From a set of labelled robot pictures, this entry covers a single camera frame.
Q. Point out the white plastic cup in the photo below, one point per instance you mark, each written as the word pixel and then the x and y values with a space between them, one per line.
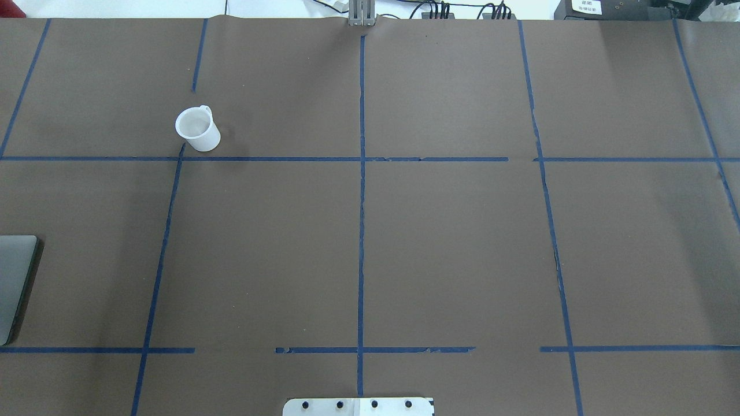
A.
pixel 197 127

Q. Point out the grey closed laptop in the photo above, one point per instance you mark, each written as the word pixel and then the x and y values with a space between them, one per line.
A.
pixel 18 254

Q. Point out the brown paper table cover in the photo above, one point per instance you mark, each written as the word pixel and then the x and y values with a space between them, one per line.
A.
pixel 508 217

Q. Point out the near orange connector module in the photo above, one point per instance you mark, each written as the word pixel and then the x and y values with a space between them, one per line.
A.
pixel 437 11

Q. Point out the black computer box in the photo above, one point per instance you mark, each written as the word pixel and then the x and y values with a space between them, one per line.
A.
pixel 611 11

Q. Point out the grey aluminium frame post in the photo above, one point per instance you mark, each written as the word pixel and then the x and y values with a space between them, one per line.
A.
pixel 362 13

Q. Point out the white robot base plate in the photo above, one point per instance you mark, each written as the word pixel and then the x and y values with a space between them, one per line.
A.
pixel 360 406

